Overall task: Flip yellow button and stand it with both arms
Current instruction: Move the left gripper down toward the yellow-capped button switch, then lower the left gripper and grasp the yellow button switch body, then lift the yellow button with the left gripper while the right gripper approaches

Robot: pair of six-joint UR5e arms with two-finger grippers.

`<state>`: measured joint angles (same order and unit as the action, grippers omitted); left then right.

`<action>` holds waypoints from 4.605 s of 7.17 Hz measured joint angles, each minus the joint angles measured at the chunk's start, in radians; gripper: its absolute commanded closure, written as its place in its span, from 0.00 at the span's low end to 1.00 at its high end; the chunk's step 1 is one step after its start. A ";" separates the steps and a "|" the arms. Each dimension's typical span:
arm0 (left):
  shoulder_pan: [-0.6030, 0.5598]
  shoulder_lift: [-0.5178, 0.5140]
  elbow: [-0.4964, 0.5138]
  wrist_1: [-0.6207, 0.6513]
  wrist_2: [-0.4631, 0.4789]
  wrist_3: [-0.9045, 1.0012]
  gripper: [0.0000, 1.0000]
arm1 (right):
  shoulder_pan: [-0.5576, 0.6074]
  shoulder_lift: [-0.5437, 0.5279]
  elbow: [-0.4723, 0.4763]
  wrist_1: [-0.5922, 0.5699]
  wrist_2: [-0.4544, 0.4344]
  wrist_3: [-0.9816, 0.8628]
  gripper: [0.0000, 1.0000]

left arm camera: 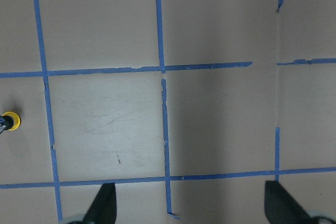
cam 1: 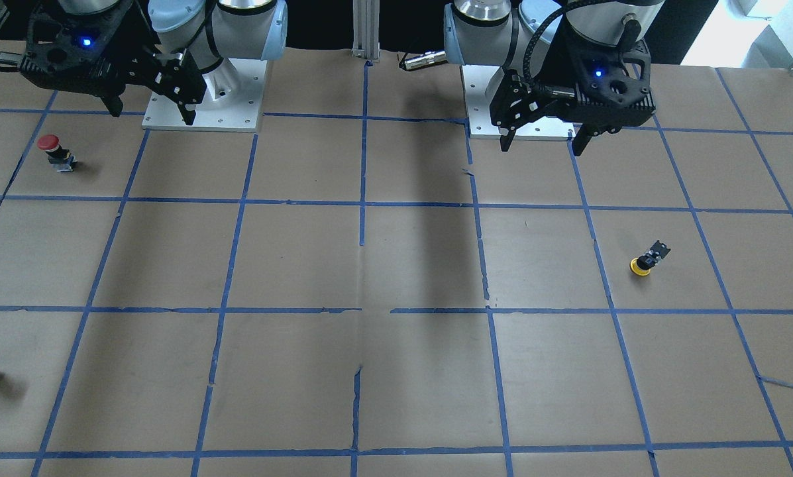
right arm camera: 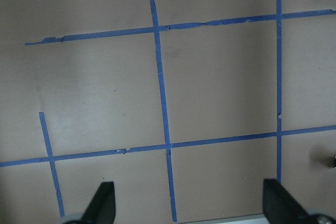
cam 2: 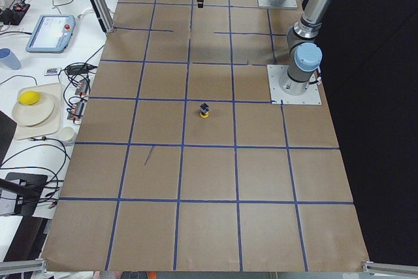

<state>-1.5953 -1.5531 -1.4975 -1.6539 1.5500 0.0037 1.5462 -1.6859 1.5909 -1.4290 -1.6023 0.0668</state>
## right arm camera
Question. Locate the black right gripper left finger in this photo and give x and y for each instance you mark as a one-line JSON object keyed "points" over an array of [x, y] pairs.
{"points": [[102, 208]]}

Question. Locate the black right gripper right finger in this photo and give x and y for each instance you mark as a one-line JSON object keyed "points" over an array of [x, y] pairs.
{"points": [[280, 207]]}

